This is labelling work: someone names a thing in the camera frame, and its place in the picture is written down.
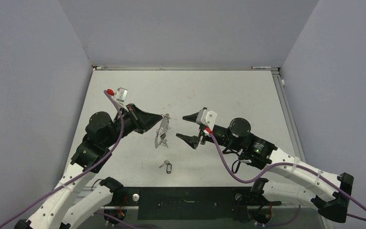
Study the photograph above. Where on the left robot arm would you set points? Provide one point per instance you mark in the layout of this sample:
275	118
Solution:
103	133

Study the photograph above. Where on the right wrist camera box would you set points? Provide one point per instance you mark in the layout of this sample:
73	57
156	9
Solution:
206	117

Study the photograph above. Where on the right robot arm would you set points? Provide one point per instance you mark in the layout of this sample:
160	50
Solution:
315	188

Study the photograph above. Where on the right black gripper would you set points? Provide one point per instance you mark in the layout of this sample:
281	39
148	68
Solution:
193	140

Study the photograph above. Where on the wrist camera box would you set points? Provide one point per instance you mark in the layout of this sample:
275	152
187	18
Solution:
206	117
121	95

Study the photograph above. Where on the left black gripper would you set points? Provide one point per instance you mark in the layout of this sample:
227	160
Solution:
146	120

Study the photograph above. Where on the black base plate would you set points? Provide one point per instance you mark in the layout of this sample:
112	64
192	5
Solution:
187	203

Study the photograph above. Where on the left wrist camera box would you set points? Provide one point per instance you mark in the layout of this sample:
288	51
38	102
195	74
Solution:
121	95

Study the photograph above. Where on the red white marker pen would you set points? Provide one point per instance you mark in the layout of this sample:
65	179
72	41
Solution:
261	67

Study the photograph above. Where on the key with grey tag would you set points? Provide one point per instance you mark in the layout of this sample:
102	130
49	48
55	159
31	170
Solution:
168	166

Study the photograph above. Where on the aluminium frame rail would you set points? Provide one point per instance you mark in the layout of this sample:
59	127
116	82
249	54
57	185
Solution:
290	122

